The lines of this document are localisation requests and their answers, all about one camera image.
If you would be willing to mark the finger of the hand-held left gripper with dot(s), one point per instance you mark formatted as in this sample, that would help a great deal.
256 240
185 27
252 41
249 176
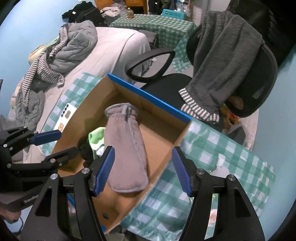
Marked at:
46 137
62 157

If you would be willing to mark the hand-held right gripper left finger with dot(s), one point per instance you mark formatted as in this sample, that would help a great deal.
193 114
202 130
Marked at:
105 171

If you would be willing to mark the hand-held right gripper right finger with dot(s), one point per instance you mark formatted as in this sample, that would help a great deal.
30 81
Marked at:
181 171

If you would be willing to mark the black sock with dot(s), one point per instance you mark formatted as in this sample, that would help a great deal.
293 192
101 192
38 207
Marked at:
86 151

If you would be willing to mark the light green cloth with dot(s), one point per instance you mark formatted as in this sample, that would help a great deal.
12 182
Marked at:
97 139

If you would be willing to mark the grey fleece mitten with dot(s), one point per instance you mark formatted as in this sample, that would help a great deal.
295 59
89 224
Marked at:
127 143

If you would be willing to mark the blue cardboard box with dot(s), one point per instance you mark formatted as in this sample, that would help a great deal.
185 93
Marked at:
159 141

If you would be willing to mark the white card with dots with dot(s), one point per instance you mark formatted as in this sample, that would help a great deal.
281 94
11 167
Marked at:
64 118

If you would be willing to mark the green checked tablecloth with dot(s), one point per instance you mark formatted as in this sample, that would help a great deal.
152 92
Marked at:
208 148

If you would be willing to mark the green orange plush toy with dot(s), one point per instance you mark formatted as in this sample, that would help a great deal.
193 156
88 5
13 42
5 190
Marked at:
41 49

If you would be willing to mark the grey striped clothes pile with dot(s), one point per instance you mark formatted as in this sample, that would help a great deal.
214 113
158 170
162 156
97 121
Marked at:
76 44

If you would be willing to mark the bed with white sheet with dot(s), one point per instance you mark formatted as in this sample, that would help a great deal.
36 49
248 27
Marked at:
108 53

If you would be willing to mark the black office chair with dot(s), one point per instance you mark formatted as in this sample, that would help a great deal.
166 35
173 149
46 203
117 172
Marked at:
259 81

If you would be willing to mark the grey fleece garment striped cuffs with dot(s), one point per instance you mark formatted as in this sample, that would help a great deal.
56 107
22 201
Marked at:
222 58

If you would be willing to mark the black bag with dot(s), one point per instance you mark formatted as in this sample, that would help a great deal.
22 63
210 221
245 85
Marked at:
85 14

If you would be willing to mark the grey white clothes pile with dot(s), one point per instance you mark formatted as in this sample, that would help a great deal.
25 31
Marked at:
111 11

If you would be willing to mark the table with green checked cloth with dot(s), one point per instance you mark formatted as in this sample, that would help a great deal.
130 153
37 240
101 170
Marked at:
161 27

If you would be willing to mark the yellow liquid bottle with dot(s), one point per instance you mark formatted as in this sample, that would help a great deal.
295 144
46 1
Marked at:
130 13

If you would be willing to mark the blue plastic crate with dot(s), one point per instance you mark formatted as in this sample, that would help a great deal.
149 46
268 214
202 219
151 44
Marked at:
173 14

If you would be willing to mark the wooden louvred wardrobe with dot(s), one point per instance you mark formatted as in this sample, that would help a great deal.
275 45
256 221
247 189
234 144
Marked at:
136 3

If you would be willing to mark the clothes rack with garments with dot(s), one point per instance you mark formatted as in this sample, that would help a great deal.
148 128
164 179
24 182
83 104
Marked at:
166 4

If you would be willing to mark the black hanging coat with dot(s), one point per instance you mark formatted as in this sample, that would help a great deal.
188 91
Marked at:
272 23

